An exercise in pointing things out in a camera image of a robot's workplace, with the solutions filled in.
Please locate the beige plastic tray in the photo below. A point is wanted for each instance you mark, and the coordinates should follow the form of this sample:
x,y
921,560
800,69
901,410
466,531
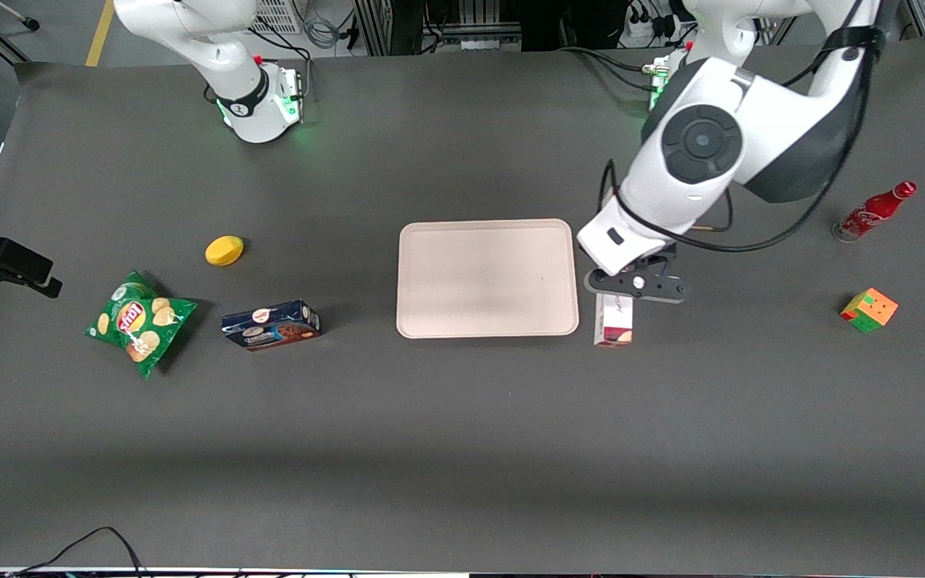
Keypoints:
x,y
470,281

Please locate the white power strip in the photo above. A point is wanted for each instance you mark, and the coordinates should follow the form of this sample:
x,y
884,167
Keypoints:
x,y
482,43

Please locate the white perforated box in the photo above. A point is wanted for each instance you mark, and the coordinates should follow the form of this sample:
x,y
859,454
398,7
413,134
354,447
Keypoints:
x,y
276,14

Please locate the aluminium frame post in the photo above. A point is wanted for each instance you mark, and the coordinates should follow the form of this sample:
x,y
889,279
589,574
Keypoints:
x,y
370,28

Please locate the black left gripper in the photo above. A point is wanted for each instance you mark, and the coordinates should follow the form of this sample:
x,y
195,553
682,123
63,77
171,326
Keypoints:
x,y
662,260

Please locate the dark grey table mat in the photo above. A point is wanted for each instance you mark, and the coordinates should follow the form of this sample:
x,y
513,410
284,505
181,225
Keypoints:
x,y
462,441

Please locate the red tartan cookie box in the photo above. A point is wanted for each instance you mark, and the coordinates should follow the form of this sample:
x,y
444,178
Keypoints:
x,y
613,321

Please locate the dark blue cookie box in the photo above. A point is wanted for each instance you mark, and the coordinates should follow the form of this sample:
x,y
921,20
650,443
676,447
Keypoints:
x,y
270,325

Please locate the yellow plastic lemon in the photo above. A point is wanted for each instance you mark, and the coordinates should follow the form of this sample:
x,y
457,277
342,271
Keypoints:
x,y
224,250

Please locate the green Lay's chips bag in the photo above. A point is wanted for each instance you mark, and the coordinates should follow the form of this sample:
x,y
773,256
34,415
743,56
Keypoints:
x,y
137,321

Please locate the red cola bottle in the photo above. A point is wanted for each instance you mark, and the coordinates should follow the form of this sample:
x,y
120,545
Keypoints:
x,y
872,210

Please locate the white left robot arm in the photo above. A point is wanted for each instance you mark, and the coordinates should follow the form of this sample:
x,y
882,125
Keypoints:
x,y
703,144

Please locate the colourful puzzle cube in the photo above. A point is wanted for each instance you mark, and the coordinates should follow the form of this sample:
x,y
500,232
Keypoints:
x,y
869,310

